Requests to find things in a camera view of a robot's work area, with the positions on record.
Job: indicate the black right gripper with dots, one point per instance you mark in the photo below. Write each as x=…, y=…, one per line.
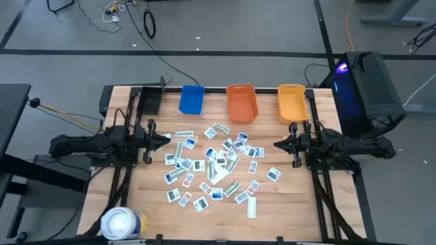
x=301, y=144

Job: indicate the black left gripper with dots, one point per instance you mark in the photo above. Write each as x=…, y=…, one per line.
x=146, y=141

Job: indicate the white packet dark print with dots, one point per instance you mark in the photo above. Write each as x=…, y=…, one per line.
x=228, y=144
x=260, y=152
x=221, y=159
x=167, y=136
x=199, y=165
x=274, y=174
x=241, y=197
x=250, y=151
x=173, y=195
x=170, y=159
x=200, y=204
x=239, y=146

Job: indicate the white packet blue print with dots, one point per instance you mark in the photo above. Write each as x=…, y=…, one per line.
x=170, y=178
x=189, y=143
x=217, y=193
x=210, y=153
x=242, y=137
x=185, y=164
x=210, y=132

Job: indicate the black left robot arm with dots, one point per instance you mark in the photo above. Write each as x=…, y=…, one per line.
x=85, y=143

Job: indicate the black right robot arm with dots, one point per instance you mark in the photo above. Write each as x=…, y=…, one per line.
x=357, y=144

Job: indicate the black mesh basket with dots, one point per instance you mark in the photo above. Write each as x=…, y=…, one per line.
x=150, y=102

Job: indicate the yellow plastic bin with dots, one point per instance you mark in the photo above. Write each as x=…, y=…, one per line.
x=292, y=103

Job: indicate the blue plastic bin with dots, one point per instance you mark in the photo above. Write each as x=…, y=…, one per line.
x=191, y=100

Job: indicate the orange plastic bin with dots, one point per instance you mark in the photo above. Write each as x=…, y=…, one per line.
x=242, y=105

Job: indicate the white tub yellow label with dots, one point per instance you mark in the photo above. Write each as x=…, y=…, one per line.
x=119, y=223

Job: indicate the black computer tower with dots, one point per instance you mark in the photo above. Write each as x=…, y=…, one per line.
x=371, y=88

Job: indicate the black round knob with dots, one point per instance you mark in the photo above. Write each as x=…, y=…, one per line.
x=34, y=102

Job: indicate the black desk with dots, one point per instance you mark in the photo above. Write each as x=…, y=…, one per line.
x=12, y=109

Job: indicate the desk with grey legs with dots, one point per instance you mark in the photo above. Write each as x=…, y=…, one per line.
x=395, y=19

